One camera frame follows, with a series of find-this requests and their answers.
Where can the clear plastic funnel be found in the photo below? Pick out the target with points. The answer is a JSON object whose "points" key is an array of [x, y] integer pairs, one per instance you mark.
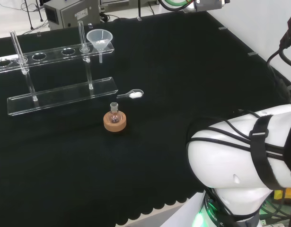
{"points": [[99, 40]]}

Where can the glass weighing funnel with powder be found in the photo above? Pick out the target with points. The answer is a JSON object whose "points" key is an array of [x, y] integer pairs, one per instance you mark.
{"points": [[134, 94]]}

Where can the clear acrylic funnel stand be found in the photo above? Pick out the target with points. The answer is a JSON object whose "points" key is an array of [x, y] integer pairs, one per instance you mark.
{"points": [[62, 78]]}

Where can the black bench cloth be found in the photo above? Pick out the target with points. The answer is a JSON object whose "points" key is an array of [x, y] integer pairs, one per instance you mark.
{"points": [[159, 94]]}

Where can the small round-bottom glass flask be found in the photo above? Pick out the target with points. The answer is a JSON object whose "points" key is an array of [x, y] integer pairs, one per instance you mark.
{"points": [[114, 114]]}

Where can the grey metal control box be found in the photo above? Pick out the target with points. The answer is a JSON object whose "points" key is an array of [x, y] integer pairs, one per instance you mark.
{"points": [[72, 13]]}

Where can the black tripod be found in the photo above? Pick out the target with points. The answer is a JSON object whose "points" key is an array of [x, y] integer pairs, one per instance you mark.
{"points": [[31, 14]]}

